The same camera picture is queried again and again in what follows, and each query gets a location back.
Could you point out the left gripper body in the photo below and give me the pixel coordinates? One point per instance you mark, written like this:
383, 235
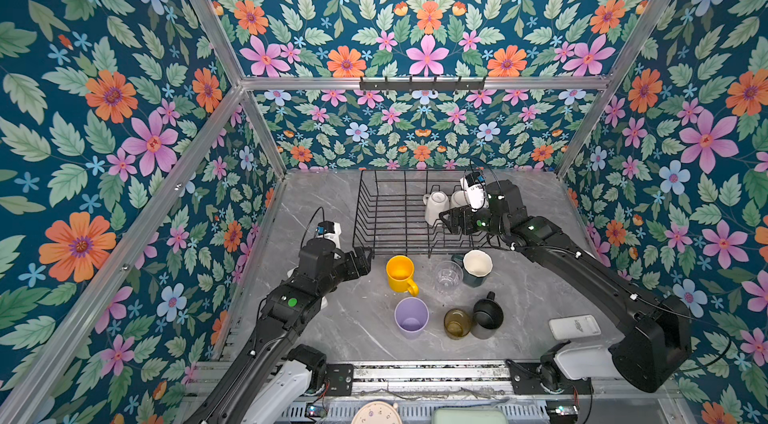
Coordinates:
340, 267

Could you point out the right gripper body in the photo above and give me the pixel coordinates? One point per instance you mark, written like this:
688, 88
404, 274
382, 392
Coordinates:
483, 221

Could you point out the white mug red interior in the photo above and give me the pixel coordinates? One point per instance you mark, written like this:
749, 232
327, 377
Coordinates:
459, 199

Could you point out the cream white octagonal mug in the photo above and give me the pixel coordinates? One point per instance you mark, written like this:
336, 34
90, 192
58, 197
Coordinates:
435, 202

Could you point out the yellow plastic mug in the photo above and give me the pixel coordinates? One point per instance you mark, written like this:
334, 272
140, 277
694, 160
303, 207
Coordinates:
400, 272

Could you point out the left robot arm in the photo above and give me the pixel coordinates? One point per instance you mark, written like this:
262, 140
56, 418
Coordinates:
283, 316

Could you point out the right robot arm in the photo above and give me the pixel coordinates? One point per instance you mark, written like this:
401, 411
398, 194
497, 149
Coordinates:
656, 332

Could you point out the green mug white interior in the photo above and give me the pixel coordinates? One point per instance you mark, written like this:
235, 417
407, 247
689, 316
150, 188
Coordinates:
476, 266

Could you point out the clear glass cup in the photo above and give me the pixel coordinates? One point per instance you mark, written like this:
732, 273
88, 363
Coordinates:
448, 276

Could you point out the lilac plastic cup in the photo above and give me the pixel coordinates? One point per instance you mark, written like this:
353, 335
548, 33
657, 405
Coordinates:
411, 316

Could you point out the black mug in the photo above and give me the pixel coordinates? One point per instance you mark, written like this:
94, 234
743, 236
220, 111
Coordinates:
487, 317

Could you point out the olive tinted glass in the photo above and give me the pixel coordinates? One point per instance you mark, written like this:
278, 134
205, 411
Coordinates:
457, 323

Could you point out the round beige plate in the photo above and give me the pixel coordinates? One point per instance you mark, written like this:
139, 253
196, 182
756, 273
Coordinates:
377, 412

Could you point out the white box right side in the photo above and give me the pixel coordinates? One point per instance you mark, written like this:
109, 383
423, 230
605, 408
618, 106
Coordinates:
574, 327

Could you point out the green sponge block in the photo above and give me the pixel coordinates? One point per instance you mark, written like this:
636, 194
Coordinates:
467, 415

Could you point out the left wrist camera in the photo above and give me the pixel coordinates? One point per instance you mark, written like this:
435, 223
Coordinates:
331, 231

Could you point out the black wire dish rack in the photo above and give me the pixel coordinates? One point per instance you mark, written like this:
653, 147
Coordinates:
391, 214

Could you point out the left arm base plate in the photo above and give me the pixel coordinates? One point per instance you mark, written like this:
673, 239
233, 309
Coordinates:
331, 380

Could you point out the aluminium front rail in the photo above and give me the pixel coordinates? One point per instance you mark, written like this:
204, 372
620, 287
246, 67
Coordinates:
487, 378

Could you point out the black hook rail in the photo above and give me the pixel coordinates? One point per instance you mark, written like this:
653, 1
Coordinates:
408, 84

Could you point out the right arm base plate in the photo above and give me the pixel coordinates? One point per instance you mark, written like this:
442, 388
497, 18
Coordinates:
529, 378

